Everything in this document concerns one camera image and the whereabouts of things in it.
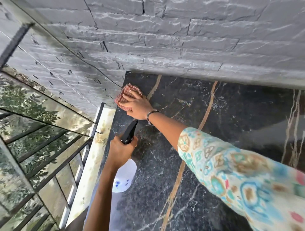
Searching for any person's left hand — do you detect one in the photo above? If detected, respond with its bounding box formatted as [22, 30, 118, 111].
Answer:
[108, 135, 139, 168]

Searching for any person's right forearm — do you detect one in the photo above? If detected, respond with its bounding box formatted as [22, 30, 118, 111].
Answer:
[149, 112, 189, 152]

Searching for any black bead bracelet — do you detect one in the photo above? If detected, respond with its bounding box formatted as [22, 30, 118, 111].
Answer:
[146, 109, 160, 125]

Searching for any black marble table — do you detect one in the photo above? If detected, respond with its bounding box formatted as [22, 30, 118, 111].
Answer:
[83, 71, 305, 231]

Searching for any green leafy tree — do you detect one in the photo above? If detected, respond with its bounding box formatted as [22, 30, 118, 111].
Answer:
[0, 71, 91, 231]

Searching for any black metal railing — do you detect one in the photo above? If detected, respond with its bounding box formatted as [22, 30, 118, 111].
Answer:
[0, 23, 105, 231]

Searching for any person's left forearm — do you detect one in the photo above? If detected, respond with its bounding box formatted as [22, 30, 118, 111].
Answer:
[82, 164, 122, 231]

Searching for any person's right hand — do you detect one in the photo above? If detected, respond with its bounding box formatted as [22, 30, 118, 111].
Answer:
[118, 90, 155, 120]

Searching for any white concrete ledge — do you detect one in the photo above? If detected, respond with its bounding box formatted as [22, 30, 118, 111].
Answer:
[59, 107, 117, 229]

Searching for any brown checked cloth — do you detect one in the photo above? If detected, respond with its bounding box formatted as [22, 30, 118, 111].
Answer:
[114, 83, 143, 111]

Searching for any white spray bottle black head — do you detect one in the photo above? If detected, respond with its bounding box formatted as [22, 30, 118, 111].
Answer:
[111, 120, 139, 193]

